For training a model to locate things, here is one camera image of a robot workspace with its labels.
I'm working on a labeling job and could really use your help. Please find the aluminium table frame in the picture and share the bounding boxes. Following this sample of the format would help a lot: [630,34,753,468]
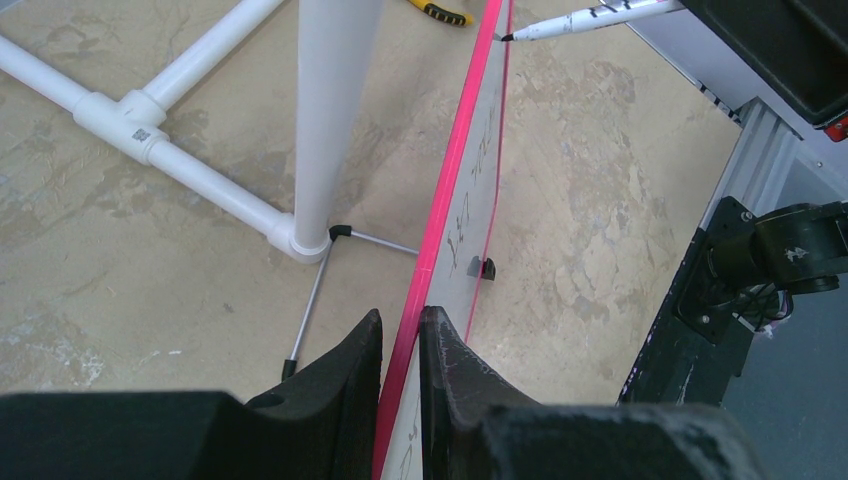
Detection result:
[629,11,847,227]

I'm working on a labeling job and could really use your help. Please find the black whiteboard marker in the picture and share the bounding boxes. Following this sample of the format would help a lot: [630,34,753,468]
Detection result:
[501,0,685,42]

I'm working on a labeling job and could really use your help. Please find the red-framed whiteboard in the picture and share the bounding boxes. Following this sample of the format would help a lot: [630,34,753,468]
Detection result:
[372,1,513,479]

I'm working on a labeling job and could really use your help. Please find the white PVC pipe frame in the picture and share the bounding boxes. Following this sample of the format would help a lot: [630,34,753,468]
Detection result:
[1,1,382,263]

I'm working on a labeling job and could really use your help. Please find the wire whiteboard easel leg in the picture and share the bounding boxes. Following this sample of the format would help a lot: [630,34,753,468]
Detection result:
[281,224,421,382]

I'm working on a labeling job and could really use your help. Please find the yellow-handled pliers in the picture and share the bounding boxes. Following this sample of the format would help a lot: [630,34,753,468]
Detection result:
[408,0,474,27]

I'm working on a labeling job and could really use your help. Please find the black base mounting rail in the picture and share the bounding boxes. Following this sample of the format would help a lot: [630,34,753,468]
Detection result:
[618,196,847,406]

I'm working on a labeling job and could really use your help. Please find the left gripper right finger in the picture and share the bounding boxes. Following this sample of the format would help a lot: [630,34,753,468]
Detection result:
[419,306,769,479]

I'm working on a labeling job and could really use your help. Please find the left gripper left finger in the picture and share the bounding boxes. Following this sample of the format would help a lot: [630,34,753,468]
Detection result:
[1,310,383,479]

